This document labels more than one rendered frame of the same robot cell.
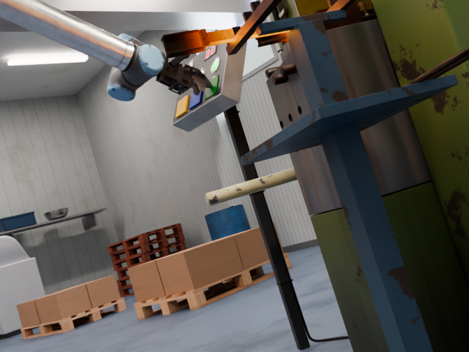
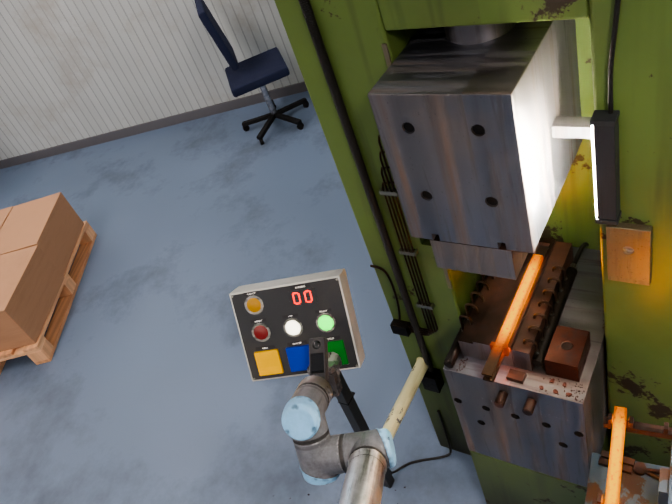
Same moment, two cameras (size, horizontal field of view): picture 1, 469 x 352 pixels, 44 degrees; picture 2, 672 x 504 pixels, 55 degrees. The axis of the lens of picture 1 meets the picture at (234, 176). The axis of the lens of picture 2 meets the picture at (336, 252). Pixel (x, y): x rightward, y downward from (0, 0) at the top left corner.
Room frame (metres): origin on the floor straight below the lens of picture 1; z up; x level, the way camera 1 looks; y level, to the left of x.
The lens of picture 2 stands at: (0.91, 0.52, 2.38)
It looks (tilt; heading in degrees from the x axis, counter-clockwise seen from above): 40 degrees down; 329
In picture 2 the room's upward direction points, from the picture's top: 23 degrees counter-clockwise
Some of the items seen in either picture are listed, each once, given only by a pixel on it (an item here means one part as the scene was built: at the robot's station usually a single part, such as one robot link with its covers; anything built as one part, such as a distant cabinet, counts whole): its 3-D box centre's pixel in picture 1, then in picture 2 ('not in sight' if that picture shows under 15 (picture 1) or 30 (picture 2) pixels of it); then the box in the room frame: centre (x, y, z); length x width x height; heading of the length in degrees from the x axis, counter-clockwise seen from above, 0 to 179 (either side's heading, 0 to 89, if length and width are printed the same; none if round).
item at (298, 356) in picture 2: (197, 98); (300, 357); (2.12, 0.05, 1.01); 0.07 x 0.05 x 0.07; 40
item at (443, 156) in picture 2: not in sight; (505, 119); (1.69, -0.49, 1.56); 0.42 x 0.39 x 0.40; 105
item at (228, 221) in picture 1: (232, 237); not in sight; (7.31, 0.26, 0.38); 0.53 x 0.51 x 0.76; 41
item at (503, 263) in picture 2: not in sight; (501, 202); (1.73, -0.48, 1.32); 0.42 x 0.20 x 0.10; 105
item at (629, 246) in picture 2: not in sight; (629, 254); (1.41, -0.48, 1.27); 0.09 x 0.02 x 0.17; 15
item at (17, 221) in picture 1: (15, 223); not in sight; (9.04, 3.52, 1.59); 0.53 x 0.39 x 0.21; 131
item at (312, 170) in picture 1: (393, 110); (546, 354); (1.68, -0.50, 0.69); 0.56 x 0.38 x 0.45; 105
